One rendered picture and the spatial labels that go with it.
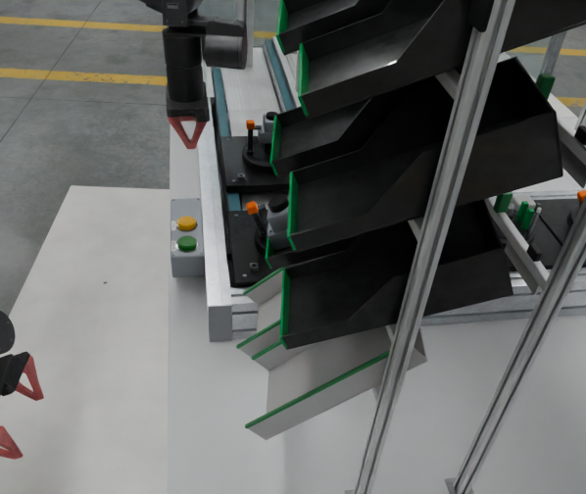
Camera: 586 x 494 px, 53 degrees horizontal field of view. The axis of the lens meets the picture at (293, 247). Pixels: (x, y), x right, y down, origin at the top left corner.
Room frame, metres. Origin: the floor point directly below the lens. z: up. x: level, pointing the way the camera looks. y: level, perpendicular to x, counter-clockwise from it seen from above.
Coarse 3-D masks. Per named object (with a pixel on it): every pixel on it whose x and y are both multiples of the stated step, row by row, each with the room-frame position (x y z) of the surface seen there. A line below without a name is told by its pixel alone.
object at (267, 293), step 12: (276, 276) 0.76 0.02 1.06; (252, 288) 0.76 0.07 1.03; (264, 288) 0.76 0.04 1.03; (276, 288) 0.76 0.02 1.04; (252, 300) 0.76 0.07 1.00; (264, 300) 0.76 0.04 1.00; (276, 300) 0.75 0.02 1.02; (264, 312) 0.74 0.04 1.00; (276, 312) 0.72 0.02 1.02; (264, 324) 0.70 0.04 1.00; (276, 324) 0.64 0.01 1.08; (252, 336) 0.64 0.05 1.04; (264, 336) 0.64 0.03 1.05; (276, 336) 0.64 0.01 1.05; (240, 348) 0.63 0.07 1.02; (252, 348) 0.64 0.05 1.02; (264, 348) 0.64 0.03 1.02
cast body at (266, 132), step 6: (264, 114) 1.33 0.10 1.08; (270, 114) 1.31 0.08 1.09; (276, 114) 1.31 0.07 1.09; (264, 120) 1.30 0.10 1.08; (270, 120) 1.30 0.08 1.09; (264, 126) 1.30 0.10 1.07; (270, 126) 1.29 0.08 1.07; (258, 132) 1.31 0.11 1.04; (264, 132) 1.29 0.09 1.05; (270, 132) 1.29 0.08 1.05; (264, 138) 1.29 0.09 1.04; (270, 138) 1.29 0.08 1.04
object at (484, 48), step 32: (512, 0) 0.47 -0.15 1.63; (480, 32) 0.47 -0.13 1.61; (480, 64) 0.46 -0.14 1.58; (480, 96) 0.47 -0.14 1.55; (448, 128) 0.48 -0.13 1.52; (448, 160) 0.46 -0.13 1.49; (448, 192) 0.47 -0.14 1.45; (448, 224) 0.47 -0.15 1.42; (576, 224) 0.51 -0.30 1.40; (416, 256) 0.48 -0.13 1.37; (576, 256) 0.50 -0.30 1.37; (416, 288) 0.46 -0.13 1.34; (544, 288) 0.51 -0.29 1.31; (416, 320) 0.47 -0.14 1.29; (544, 320) 0.50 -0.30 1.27; (384, 384) 0.48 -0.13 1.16; (512, 384) 0.50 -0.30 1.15; (384, 416) 0.46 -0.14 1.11; (480, 448) 0.50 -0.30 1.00; (448, 480) 0.52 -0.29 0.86
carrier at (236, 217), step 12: (228, 216) 1.05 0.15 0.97; (240, 216) 1.06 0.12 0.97; (252, 216) 1.06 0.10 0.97; (264, 216) 1.06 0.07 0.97; (228, 228) 1.01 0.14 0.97; (240, 228) 1.01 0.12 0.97; (252, 228) 1.01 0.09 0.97; (240, 240) 0.97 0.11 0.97; (252, 240) 0.97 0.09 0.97; (264, 240) 0.95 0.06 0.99; (240, 252) 0.93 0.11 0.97; (252, 252) 0.93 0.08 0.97; (264, 252) 0.93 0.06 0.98; (240, 264) 0.89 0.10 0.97; (264, 264) 0.90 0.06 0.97; (240, 276) 0.86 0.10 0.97; (252, 276) 0.86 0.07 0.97; (264, 276) 0.86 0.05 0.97
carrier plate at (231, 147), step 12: (228, 144) 1.36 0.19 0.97; (240, 144) 1.37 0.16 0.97; (228, 156) 1.31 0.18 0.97; (240, 156) 1.31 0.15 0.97; (228, 168) 1.25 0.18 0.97; (240, 168) 1.25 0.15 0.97; (228, 180) 1.19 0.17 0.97; (240, 180) 1.20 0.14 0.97; (252, 180) 1.20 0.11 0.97; (264, 180) 1.21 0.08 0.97; (276, 180) 1.21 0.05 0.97; (288, 180) 1.22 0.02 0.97
